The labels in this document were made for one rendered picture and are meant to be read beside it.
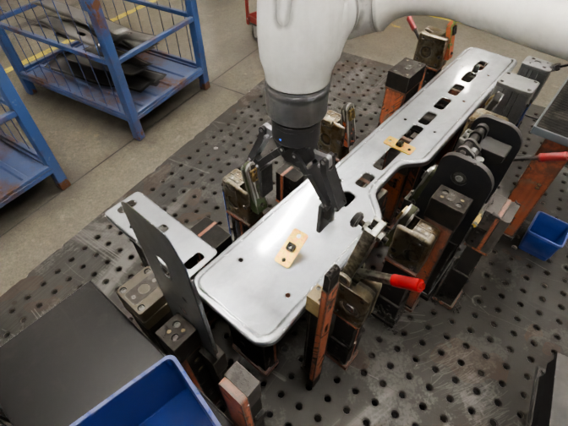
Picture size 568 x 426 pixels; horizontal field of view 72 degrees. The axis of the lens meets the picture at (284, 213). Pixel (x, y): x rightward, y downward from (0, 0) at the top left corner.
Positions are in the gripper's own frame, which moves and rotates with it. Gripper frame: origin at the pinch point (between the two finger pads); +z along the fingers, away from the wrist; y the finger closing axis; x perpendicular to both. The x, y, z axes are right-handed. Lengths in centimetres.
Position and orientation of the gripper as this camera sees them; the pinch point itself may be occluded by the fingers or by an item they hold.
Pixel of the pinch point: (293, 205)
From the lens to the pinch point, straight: 72.6
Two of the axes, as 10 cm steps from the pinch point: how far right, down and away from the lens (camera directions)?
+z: 0.0, 6.6, 7.5
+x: -6.4, 5.7, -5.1
